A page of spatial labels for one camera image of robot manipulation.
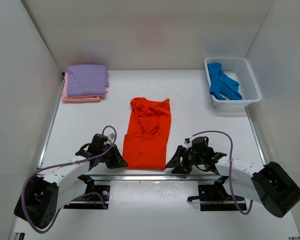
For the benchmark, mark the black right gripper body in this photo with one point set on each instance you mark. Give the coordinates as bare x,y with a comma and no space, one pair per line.
184,157

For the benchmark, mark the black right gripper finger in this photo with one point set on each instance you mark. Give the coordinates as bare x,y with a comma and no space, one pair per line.
182,170
176,158

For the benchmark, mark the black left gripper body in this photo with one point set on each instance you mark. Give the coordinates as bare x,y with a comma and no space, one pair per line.
110,155

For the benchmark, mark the orange t shirt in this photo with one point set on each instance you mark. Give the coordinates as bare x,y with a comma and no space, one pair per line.
145,143

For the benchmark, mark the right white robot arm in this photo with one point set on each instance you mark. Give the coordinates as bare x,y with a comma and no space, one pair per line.
267,184

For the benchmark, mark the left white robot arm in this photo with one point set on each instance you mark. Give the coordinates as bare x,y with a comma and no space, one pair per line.
47,192

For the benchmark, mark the folded pink t shirt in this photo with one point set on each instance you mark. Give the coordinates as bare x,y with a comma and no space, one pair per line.
83,99

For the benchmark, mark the folded purple t shirt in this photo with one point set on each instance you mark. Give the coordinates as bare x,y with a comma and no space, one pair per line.
87,80

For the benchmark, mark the blue t shirt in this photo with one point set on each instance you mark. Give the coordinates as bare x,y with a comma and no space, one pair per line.
222,87

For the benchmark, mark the white plastic mesh basket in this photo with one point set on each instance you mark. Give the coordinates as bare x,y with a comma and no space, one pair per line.
238,69

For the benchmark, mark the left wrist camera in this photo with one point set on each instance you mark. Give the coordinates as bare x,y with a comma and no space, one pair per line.
111,138

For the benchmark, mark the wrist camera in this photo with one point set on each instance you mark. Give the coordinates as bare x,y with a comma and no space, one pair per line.
111,138
187,143

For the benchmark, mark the aluminium table edge rail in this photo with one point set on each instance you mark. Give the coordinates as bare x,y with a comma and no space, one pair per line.
154,177

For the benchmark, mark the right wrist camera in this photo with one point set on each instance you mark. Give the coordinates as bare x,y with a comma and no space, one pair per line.
187,143

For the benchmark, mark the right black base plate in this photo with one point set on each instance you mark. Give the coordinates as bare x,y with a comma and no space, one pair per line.
213,196

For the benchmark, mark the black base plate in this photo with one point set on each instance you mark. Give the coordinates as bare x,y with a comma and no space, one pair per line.
213,196
96,195

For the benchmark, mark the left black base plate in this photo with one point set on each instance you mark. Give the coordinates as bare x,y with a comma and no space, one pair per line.
96,195

